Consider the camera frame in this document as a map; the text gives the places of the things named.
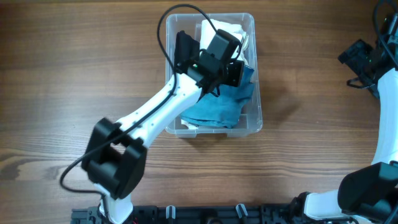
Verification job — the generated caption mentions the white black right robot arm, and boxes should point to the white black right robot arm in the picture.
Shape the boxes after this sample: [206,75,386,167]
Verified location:
[287,12,397,223]

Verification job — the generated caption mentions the clear plastic storage container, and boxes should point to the clear plastic storage container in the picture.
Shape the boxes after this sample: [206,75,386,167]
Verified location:
[165,12,263,138]

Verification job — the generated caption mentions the black left camera cable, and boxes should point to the black left camera cable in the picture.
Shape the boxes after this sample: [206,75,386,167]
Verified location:
[58,3,220,218]

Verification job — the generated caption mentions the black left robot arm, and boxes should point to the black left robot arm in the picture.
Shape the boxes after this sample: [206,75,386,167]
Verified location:
[81,50,243,223]

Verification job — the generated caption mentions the blue denim jeans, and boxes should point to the blue denim jeans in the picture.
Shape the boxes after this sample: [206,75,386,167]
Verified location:
[180,65,254,129]

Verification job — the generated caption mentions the cream white garment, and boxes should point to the cream white garment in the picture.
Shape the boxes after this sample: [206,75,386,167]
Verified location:
[200,19,249,65]

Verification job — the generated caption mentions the black garment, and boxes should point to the black garment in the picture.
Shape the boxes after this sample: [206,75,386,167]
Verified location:
[174,30,200,73]

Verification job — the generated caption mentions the white printed t-shirt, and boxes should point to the white printed t-shirt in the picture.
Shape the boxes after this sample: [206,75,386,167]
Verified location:
[181,119,199,130]

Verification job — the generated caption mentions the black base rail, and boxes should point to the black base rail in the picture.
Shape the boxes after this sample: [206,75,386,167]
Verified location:
[70,203,312,224]

